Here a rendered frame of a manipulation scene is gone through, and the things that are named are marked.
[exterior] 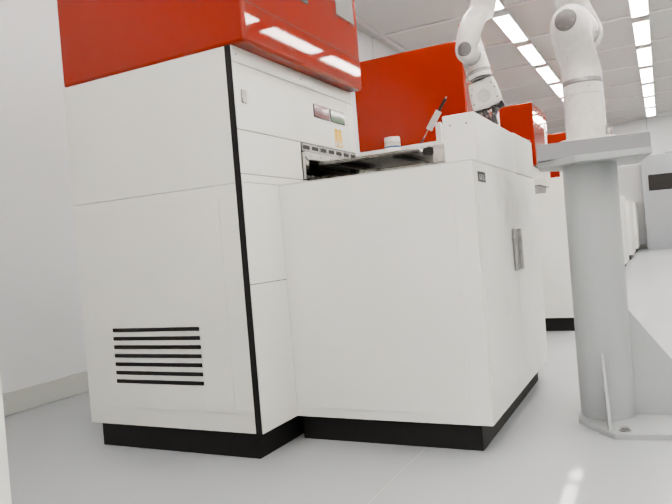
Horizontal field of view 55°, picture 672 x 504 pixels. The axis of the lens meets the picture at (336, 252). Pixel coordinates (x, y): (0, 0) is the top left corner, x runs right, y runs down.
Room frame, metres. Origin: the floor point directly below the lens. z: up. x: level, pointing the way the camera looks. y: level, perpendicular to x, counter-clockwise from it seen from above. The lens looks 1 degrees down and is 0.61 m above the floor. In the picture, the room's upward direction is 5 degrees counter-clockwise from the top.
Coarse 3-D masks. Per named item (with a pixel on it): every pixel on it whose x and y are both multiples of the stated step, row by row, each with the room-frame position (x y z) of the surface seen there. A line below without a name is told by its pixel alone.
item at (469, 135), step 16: (448, 128) 1.86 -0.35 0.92; (464, 128) 1.84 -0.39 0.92; (480, 128) 1.88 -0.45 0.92; (496, 128) 2.07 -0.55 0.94; (448, 144) 1.86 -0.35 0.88; (464, 144) 1.84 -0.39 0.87; (480, 144) 1.87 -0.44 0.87; (496, 144) 2.05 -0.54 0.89; (512, 144) 2.28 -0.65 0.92; (448, 160) 1.86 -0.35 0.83; (480, 160) 1.85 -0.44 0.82; (496, 160) 2.04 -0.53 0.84; (512, 160) 2.26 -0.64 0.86
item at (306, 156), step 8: (304, 152) 2.20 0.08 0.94; (304, 160) 2.20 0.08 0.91; (312, 160) 2.27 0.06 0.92; (320, 160) 2.30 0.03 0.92; (328, 160) 2.35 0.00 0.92; (304, 168) 2.20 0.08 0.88; (304, 176) 2.20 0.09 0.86; (312, 176) 2.23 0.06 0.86; (320, 176) 2.29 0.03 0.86; (328, 176) 2.34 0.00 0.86; (336, 176) 2.40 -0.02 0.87
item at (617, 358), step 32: (576, 160) 1.89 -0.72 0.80; (608, 160) 1.93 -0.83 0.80; (640, 160) 2.01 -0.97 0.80; (576, 192) 1.98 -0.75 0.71; (608, 192) 1.95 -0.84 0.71; (576, 224) 1.99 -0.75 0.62; (608, 224) 1.95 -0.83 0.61; (576, 256) 2.00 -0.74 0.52; (608, 256) 1.95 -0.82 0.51; (576, 288) 2.01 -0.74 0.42; (608, 288) 1.95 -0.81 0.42; (576, 320) 2.02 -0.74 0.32; (608, 320) 1.95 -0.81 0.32; (608, 352) 1.95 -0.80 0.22; (640, 352) 1.98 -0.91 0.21; (608, 384) 1.95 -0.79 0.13; (640, 384) 1.99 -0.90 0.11; (608, 416) 1.86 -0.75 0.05; (640, 416) 1.97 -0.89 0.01
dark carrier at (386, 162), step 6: (390, 156) 2.15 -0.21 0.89; (408, 156) 2.19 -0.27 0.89; (414, 156) 2.21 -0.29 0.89; (420, 156) 2.22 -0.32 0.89; (426, 156) 2.23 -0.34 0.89; (354, 162) 2.23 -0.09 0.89; (360, 162) 2.25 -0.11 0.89; (366, 162) 2.26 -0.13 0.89; (372, 162) 2.28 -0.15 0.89; (378, 162) 2.29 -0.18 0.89; (384, 162) 2.30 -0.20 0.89; (390, 162) 2.32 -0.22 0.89; (396, 162) 2.33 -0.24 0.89; (402, 162) 2.35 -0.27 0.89; (408, 162) 2.36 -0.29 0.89; (342, 168) 2.38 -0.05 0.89; (348, 168) 2.40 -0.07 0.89; (378, 168) 2.48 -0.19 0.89; (384, 168) 2.49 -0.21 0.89
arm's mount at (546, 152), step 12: (648, 132) 1.88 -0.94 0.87; (552, 144) 1.97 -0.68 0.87; (564, 144) 1.96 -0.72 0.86; (576, 144) 1.95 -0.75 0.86; (588, 144) 1.93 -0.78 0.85; (600, 144) 1.92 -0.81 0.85; (612, 144) 1.91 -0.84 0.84; (624, 144) 1.90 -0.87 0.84; (636, 144) 1.89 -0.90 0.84; (648, 144) 1.88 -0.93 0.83; (540, 156) 1.98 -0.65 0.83; (552, 156) 1.97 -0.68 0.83; (564, 156) 1.96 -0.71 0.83
